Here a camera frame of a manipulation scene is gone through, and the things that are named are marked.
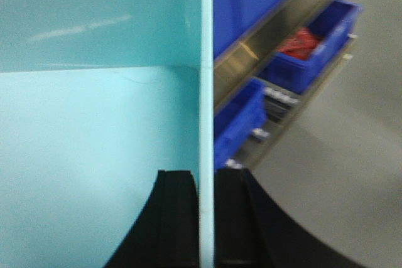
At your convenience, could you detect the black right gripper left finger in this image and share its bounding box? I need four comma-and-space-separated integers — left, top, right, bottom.
105, 170, 200, 267

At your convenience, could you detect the light blue plastic bin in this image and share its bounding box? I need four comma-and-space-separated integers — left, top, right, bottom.
1, 0, 215, 267

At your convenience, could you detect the red snack bag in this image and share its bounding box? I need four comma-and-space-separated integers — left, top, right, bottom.
277, 27, 322, 60

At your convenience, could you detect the dark blue bin lower right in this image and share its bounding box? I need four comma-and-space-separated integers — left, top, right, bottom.
214, 79, 268, 169

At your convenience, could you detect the stainless steel shelf rail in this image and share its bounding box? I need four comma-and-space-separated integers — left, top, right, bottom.
214, 0, 331, 111

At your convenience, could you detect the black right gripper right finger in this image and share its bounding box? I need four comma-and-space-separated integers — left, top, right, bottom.
214, 169, 339, 267

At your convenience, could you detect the dark blue bin lower centre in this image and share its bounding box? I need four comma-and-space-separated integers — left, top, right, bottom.
258, 0, 362, 94

